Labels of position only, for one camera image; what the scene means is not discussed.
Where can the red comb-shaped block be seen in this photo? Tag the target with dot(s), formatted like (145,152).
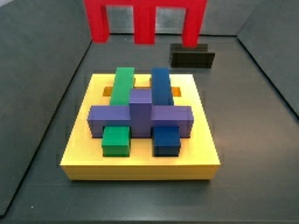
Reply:
(144,16)

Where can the yellow base board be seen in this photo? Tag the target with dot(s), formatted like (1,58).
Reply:
(84,163)

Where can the purple cross block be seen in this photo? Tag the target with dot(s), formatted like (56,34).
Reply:
(140,115)

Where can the blue long block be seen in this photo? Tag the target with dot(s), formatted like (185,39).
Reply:
(165,136)

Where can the green long block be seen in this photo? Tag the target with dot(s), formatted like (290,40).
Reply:
(116,141)

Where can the black angled bracket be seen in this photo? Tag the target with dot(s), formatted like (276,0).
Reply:
(184,57)

